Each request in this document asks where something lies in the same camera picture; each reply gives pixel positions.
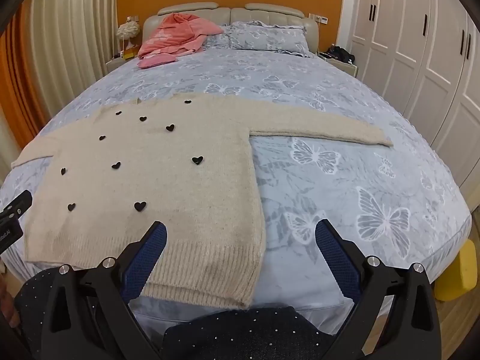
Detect small pink cushion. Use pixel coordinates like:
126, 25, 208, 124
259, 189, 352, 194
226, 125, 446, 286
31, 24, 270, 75
137, 53, 178, 70

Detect dark items on nightstand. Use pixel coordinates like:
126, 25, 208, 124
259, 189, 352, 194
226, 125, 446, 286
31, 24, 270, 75
324, 46, 355, 64

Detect white feather lamp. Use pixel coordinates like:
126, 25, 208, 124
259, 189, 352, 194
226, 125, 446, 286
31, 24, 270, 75
118, 22, 142, 43

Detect beige sweater with black hearts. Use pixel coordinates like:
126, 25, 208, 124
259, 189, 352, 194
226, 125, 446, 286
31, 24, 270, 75
11, 94, 394, 310

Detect white wardrobe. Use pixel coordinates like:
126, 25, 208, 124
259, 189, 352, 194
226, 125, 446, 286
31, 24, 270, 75
335, 0, 480, 197

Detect butterfly print pillow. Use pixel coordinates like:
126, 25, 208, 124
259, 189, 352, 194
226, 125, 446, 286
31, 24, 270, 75
202, 32, 231, 49
224, 20, 313, 56

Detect beige curtain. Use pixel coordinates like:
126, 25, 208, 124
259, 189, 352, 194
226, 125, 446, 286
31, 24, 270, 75
28, 0, 121, 122

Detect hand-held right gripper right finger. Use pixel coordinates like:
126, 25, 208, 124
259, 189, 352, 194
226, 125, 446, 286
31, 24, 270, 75
314, 219, 441, 360

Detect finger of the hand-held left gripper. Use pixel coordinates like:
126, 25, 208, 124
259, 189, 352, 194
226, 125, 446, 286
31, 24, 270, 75
0, 190, 33, 226

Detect yellow stool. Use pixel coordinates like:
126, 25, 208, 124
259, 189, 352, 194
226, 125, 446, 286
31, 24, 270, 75
434, 238, 478, 302

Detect beige nightstand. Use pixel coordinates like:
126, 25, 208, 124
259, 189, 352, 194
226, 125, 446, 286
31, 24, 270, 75
105, 56, 141, 74
318, 50, 358, 78

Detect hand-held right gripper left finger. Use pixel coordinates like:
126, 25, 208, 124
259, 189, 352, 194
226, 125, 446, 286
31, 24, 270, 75
37, 220, 167, 360

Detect bed with butterfly print sheet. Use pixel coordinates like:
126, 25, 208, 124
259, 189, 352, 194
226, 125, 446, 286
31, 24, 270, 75
0, 2, 472, 342

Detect pink blanket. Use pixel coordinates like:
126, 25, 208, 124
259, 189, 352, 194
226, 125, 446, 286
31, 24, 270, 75
138, 13, 225, 60

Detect orange curtain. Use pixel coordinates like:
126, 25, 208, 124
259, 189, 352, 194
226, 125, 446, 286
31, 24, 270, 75
0, 4, 50, 149

